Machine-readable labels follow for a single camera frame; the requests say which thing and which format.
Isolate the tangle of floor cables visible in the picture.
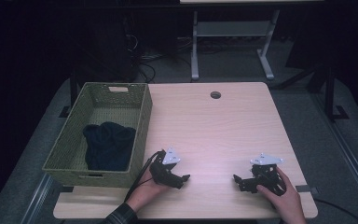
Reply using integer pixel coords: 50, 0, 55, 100
127, 33, 194, 84

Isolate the dark cloth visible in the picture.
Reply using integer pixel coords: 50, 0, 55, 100
82, 121, 137, 172

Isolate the black metal stand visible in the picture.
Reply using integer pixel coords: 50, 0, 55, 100
322, 66, 351, 123

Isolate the dark computer tower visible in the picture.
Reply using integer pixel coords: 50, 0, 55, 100
74, 15, 139, 83

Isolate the green woven basket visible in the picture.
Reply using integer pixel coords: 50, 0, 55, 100
42, 81, 154, 189

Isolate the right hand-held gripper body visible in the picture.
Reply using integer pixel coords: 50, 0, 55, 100
245, 152, 288, 197

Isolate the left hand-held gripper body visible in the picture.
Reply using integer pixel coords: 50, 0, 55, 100
149, 147, 184, 189

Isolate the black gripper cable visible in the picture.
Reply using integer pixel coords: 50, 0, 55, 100
123, 150, 166, 203
311, 197, 358, 224

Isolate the aluminium floor rail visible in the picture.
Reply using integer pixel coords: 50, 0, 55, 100
310, 91, 358, 217
20, 173, 58, 224

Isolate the person's right hand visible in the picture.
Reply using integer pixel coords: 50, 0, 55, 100
255, 166, 308, 224

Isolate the grey tape strip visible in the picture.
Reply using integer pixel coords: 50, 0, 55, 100
295, 184, 320, 194

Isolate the white metal desk frame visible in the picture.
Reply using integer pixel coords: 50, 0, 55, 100
190, 8, 282, 82

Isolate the person's left hand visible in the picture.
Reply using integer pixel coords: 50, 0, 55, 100
125, 169, 170, 213

